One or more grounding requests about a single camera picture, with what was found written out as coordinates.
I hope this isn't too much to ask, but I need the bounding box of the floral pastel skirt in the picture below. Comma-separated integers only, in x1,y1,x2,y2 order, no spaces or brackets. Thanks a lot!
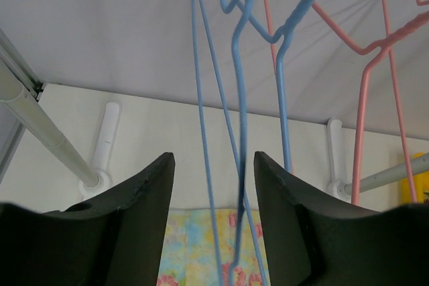
156,209,263,285

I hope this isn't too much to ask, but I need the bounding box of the pink wire hanger right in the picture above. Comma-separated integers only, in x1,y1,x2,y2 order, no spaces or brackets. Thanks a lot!
351,0,429,206

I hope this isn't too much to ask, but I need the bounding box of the pink wire hanger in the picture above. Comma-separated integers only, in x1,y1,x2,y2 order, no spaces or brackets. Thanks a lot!
261,0,429,173
351,0,429,206

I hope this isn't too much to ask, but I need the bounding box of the yellow plastic bin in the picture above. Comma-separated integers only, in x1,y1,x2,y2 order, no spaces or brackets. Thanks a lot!
399,171,428,204

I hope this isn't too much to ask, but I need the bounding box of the silver white clothes rack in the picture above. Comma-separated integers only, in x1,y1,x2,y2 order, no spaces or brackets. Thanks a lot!
0,29,429,200

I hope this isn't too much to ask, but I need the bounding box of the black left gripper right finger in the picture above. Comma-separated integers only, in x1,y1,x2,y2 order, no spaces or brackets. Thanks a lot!
254,151,428,285

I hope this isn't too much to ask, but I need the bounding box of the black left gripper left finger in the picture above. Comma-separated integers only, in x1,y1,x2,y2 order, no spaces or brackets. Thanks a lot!
1,152,175,285

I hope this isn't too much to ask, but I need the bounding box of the pink wire hanger middle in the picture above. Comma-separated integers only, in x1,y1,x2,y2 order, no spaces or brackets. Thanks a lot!
261,0,429,173

